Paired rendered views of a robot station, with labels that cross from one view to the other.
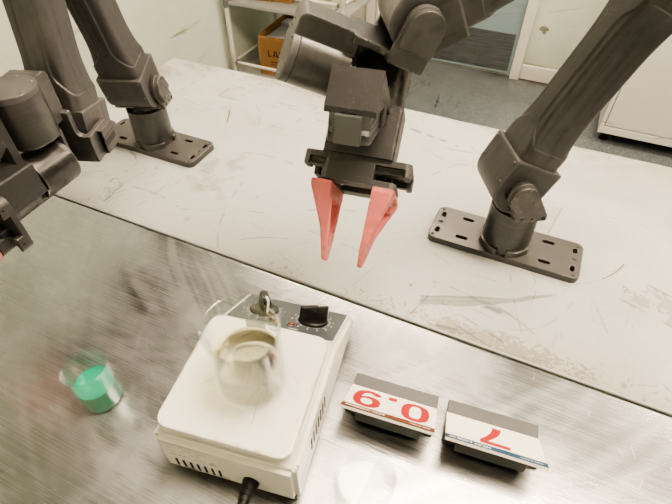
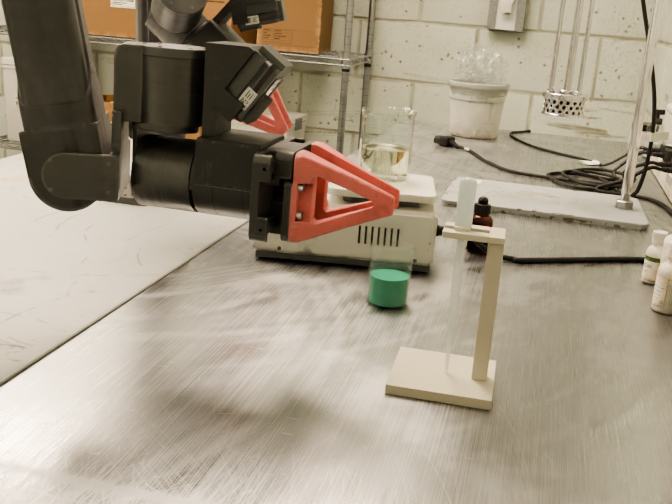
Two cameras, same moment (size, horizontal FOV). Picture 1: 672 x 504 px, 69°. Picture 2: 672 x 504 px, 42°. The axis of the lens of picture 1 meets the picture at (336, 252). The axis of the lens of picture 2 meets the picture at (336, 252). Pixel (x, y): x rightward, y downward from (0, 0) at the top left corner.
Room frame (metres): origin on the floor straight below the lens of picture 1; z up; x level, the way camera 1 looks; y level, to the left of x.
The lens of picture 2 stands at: (0.48, 1.03, 1.18)
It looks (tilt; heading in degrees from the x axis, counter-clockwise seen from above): 16 degrees down; 258
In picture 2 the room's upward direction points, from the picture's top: 4 degrees clockwise
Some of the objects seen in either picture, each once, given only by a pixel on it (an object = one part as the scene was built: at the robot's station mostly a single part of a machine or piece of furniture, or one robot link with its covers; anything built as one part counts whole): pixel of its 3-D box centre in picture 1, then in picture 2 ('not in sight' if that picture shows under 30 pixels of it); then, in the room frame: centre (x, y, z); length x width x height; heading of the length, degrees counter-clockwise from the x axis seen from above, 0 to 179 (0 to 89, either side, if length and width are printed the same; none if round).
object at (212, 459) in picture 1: (263, 380); (357, 219); (0.25, 0.07, 0.94); 0.22 x 0.13 x 0.08; 165
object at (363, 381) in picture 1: (392, 401); not in sight; (0.24, -0.06, 0.92); 0.09 x 0.06 x 0.04; 72
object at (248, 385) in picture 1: (249, 357); (387, 147); (0.22, 0.07, 1.03); 0.07 x 0.06 x 0.08; 34
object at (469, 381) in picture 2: not in sight; (451, 304); (0.25, 0.43, 0.96); 0.08 x 0.08 x 0.13; 67
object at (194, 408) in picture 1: (247, 380); (382, 184); (0.22, 0.08, 0.98); 0.12 x 0.12 x 0.01; 75
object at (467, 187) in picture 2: not in sight; (465, 207); (0.25, 0.43, 1.04); 0.01 x 0.01 x 0.04; 67
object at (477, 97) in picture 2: not in sight; (478, 89); (-0.25, -0.91, 1.01); 0.14 x 0.14 x 0.21
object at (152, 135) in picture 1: (151, 124); not in sight; (0.73, 0.31, 0.94); 0.20 x 0.07 x 0.08; 65
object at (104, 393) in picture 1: (93, 382); (389, 274); (0.25, 0.25, 0.93); 0.04 x 0.04 x 0.06
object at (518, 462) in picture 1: (494, 432); not in sight; (0.21, -0.15, 0.92); 0.09 x 0.06 x 0.04; 72
